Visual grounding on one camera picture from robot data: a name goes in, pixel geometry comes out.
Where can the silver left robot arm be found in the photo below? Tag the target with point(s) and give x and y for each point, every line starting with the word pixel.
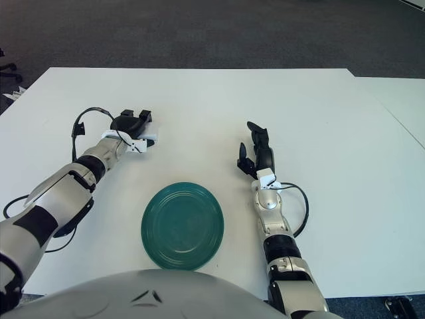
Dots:
pixel 59 192

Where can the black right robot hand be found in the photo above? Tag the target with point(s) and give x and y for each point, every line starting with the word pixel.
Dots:
pixel 264 157

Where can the silver robot torso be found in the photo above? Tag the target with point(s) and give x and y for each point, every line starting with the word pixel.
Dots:
pixel 133 295

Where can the white paper scraps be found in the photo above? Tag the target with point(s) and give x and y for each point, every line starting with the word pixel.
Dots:
pixel 16 93

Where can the black caster base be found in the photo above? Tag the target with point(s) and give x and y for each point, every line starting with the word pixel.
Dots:
pixel 400 307

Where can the black office chair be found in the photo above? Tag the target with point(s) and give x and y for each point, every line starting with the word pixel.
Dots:
pixel 10 74

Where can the white furniture edge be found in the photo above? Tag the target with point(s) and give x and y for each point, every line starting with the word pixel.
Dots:
pixel 415 2

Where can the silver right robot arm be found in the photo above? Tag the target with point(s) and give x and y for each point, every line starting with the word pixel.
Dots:
pixel 285 256

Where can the white charger block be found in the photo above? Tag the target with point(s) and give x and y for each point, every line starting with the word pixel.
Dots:
pixel 151 136

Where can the green round plate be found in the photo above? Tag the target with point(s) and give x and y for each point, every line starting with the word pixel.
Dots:
pixel 182 226

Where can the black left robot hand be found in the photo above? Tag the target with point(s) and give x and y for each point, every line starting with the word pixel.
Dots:
pixel 127 126

